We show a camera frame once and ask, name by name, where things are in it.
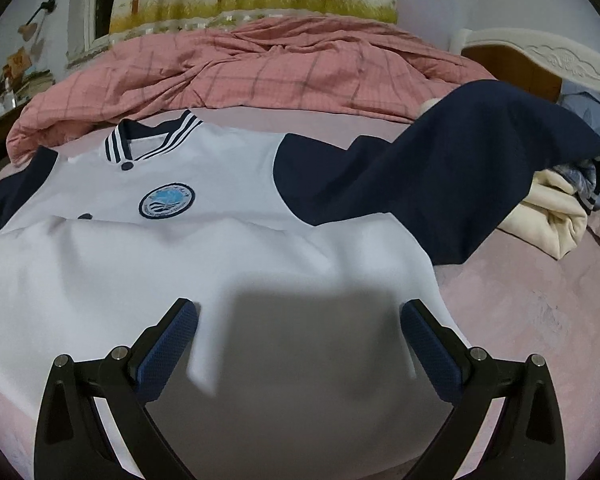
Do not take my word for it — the cream garment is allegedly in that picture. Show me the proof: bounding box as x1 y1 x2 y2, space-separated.
420 97 588 261

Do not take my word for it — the wall mounted desk lamp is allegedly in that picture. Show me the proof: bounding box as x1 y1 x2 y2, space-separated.
20 0 58 43

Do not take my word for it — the white framed window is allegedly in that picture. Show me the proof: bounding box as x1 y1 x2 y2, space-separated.
65 0 131 68

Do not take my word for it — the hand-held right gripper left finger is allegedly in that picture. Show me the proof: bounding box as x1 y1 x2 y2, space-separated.
34 298 201 480

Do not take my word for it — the stack of green books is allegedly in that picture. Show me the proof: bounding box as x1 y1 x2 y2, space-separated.
15 72 56 96

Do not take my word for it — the orange paper box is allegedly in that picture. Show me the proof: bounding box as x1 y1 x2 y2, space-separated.
7 50 33 73

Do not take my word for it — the blue patterned garment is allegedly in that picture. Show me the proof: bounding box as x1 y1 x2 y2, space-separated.
552 160 598 196

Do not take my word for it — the white and navy jacket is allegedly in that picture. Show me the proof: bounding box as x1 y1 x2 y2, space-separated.
0 80 600 480

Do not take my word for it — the white carved headboard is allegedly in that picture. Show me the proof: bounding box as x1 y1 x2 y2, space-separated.
450 27 600 106

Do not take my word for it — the pink plaid quilt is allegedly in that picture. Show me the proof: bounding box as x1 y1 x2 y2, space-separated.
5 15 496 166

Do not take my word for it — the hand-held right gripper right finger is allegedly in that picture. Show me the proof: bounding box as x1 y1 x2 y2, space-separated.
400 300 567 480

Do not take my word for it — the blue floral pillow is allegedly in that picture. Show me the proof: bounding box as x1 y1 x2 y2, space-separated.
557 82 600 161

